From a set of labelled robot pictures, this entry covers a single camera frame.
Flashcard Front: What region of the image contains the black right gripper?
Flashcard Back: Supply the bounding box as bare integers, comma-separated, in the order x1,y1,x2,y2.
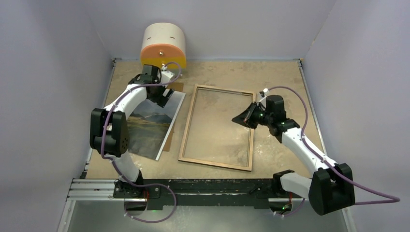
233,101,273,130

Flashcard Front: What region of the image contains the mountain landscape photo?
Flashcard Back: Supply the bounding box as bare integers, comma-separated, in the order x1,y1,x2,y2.
126,90,187,161

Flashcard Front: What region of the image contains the wooden picture frame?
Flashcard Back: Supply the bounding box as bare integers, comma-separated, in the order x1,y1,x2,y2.
178,84,257,172

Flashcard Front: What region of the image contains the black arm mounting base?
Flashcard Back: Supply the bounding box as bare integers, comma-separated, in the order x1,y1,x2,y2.
113,178,300,210

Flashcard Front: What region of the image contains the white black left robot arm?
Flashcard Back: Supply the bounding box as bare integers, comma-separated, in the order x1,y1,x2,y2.
89,62,182,198

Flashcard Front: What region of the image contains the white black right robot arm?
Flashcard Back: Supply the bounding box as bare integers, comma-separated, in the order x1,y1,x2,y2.
232,95,355,216

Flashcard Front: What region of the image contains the brown cardboard backing board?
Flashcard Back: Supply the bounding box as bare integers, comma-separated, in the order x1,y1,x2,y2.
126,82,185,152

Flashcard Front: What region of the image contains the round pastel drawer cabinet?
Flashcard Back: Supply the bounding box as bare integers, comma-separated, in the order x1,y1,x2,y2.
140,23,187,69

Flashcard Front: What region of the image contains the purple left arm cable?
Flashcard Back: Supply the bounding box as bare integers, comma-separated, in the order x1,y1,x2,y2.
100,61,182,224

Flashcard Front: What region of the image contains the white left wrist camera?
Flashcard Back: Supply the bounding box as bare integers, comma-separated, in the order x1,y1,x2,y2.
161,70,176,83

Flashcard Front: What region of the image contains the aluminium rail frame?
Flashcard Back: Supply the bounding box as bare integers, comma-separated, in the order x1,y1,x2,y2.
59,61,355,232

